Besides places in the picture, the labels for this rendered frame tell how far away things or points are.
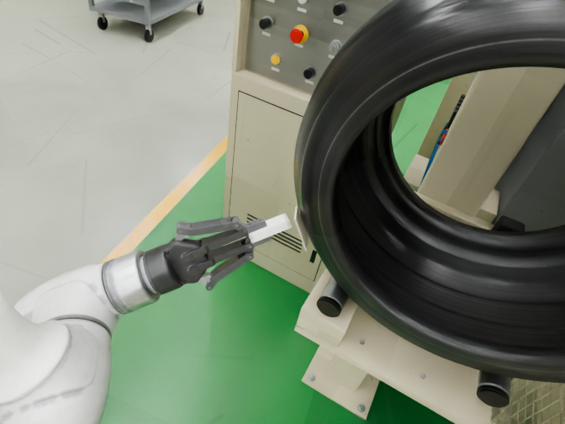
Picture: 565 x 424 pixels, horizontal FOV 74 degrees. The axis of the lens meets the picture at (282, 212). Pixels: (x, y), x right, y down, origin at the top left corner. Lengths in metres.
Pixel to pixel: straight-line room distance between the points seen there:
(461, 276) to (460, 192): 0.19
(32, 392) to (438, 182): 0.78
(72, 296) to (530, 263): 0.78
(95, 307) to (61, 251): 1.41
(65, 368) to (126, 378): 1.08
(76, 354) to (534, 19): 0.58
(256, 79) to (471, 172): 0.79
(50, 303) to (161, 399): 0.97
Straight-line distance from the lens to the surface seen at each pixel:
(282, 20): 1.32
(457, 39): 0.41
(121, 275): 0.62
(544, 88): 0.81
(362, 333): 0.79
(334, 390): 1.61
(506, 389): 0.71
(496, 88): 0.81
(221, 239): 0.61
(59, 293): 0.65
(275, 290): 1.80
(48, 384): 0.53
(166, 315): 1.71
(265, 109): 1.37
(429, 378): 0.80
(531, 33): 0.40
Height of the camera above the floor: 1.44
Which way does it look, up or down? 42 degrees down
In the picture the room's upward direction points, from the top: 12 degrees clockwise
